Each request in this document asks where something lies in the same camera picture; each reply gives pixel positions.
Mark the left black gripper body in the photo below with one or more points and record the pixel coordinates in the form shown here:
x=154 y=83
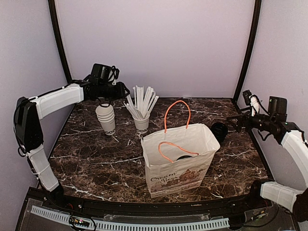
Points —
x=118 y=94

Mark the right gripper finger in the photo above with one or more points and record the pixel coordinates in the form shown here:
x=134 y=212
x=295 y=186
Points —
x=236 y=126
x=234 y=117

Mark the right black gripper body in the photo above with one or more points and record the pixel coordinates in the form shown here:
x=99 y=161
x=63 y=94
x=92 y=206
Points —
x=248 y=118

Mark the black plastic cup lid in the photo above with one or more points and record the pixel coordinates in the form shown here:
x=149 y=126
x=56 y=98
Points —
x=184 y=157

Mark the white printed paper bag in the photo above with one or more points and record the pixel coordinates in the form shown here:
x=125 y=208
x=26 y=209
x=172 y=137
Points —
x=164 y=174

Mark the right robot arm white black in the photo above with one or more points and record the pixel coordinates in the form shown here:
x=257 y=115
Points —
x=290 y=137

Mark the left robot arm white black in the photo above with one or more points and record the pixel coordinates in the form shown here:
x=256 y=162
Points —
x=101 y=83

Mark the stack of black lids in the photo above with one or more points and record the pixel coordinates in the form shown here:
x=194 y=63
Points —
x=220 y=131

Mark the stack of white paper cups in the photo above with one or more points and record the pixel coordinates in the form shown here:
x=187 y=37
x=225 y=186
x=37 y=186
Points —
x=106 y=117

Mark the bundle of white wrapped straws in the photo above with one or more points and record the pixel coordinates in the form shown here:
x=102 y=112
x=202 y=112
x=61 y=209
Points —
x=143 y=103

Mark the white cup holding straws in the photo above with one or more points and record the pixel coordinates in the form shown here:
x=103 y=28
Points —
x=141 y=123

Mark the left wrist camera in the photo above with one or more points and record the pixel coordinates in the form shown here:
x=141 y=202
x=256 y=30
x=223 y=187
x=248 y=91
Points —
x=113 y=75

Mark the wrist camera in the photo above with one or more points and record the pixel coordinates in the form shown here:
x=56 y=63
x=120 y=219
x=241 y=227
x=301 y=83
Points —
x=252 y=102
x=113 y=75

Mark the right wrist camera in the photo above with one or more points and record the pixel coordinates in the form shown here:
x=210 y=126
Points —
x=252 y=102

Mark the right black frame post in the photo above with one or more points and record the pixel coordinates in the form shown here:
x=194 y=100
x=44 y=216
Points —
x=249 y=49

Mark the black frame post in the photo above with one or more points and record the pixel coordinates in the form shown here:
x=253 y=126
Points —
x=249 y=49
x=58 y=39

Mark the left black frame post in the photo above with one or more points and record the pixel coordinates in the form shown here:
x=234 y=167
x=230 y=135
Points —
x=58 y=39

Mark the white slotted cable duct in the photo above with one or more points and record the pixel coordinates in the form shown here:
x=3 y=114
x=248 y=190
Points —
x=131 y=223

